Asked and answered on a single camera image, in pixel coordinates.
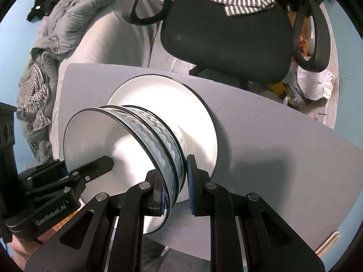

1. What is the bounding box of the white bowl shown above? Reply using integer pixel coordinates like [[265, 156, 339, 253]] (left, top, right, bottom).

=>
[[63, 106, 178, 234], [123, 105, 186, 204], [101, 105, 185, 204]]

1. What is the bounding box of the white plate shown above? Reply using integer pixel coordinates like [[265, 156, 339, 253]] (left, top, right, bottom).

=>
[[107, 74, 218, 176]]

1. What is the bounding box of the white plastic bag by wall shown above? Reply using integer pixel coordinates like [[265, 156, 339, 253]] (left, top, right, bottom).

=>
[[297, 67, 334, 101]]

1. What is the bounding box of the black office chair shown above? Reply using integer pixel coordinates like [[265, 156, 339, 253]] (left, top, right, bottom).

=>
[[123, 0, 331, 84]]

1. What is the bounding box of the striped grey cloth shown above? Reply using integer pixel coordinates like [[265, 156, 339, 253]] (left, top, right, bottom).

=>
[[16, 59, 52, 131]]

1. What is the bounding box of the person's left hand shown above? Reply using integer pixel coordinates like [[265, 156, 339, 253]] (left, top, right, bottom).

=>
[[9, 228, 56, 271]]

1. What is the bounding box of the grey duvet on bed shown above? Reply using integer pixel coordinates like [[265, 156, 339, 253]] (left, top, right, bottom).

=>
[[31, 0, 120, 62]]

